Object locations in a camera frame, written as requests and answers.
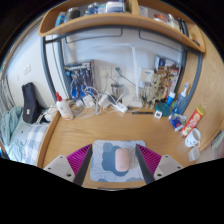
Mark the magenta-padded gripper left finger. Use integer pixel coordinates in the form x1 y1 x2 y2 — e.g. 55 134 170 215
43 143 93 187

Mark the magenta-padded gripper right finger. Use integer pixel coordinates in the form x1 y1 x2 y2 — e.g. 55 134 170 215
134 143 184 185

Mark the pink computer mouse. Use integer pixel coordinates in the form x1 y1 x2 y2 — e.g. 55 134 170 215
114 147 131 173

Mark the white blue-blotched mouse pad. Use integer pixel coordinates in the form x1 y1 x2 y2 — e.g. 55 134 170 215
89 139 148 183

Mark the small frosted cup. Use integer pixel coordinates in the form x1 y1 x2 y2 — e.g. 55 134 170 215
188 146 201 163

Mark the white mug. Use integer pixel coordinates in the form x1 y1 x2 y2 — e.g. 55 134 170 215
184 127 202 148

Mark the plaid blanket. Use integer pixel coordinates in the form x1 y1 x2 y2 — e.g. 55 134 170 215
8 123 49 166

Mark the blue tissue pack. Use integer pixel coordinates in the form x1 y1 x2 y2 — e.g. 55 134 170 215
168 113 188 132

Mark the red chips can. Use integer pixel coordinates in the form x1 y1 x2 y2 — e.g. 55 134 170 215
180 105 205 138

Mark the white bottle with red cap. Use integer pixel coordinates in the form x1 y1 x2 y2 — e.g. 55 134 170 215
55 91 75 121

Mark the teal round tin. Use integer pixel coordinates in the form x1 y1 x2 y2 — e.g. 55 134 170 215
154 101 172 118

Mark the blue spray bottle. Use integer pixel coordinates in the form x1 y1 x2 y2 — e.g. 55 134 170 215
173 82 190 116

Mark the teal blanket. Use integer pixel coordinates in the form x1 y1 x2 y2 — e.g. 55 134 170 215
0 105 24 148

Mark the black backpack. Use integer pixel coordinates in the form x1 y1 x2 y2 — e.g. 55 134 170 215
21 82 44 125

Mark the white charger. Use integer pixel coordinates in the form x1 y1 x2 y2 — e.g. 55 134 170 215
82 94 96 109
98 93 113 108

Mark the white power strip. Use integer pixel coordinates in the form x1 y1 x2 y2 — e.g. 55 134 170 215
113 102 129 114

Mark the wooden robot figure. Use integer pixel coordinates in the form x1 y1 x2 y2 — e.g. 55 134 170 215
141 79 161 104

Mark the blue model kit box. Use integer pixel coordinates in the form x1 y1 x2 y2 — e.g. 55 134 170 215
63 60 96 101

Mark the colourful picture box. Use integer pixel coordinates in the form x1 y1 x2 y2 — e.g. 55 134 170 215
153 54 182 101

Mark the clear glass jar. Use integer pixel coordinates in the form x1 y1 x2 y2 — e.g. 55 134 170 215
111 83 124 98

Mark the white desk lamp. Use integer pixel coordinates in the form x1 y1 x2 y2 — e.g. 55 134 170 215
121 43 144 108

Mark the wooden shelf unit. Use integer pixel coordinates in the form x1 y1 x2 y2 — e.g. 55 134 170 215
38 0 207 53

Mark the grey metal bed rail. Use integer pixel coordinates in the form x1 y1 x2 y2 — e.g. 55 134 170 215
0 78 16 116

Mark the white wall switch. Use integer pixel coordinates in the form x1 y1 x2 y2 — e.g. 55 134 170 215
23 63 33 76

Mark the grey metal shelf frame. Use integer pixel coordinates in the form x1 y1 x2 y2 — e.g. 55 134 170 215
40 26 203 116

